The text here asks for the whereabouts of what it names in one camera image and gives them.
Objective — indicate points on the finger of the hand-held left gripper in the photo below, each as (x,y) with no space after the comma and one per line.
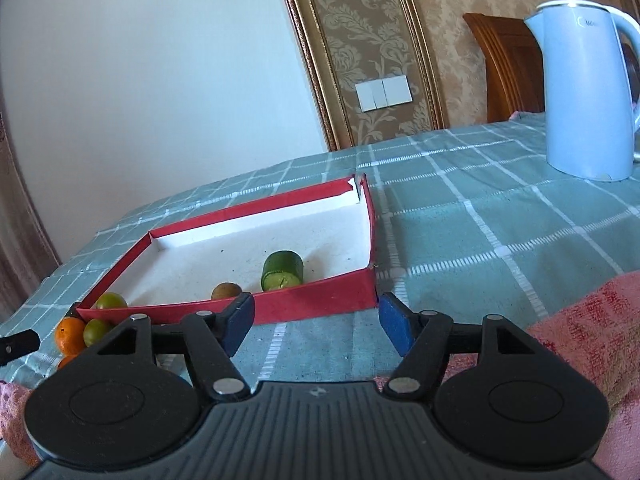
(19,346)
(74,310)

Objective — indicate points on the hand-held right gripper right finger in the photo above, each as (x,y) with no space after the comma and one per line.
(397,326)

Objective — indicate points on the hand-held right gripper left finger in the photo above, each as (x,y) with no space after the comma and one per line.
(239,323)

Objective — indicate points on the orange tangerine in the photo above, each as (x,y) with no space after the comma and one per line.
(65,362)
(70,335)

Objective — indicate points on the green tangerine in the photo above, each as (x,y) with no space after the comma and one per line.
(96,332)
(111,301)

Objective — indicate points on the red shallow cardboard box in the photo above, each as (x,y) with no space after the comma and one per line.
(310,305)

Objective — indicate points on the brown round fruit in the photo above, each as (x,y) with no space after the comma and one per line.
(226,291)

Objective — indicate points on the pink towel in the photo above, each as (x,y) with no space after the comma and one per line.
(590,330)
(15,420)

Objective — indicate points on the teal checked blanket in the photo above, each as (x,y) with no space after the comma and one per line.
(475,220)

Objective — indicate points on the pale pink cloth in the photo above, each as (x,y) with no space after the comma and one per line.
(527,115)

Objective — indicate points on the wooden headboard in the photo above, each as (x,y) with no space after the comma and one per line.
(510,65)

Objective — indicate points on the light blue electric kettle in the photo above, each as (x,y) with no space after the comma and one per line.
(585,95)

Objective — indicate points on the white wall switch plate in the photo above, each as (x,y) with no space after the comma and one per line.
(384,93)

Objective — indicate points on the gold wall panel frame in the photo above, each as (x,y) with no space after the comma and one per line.
(305,50)

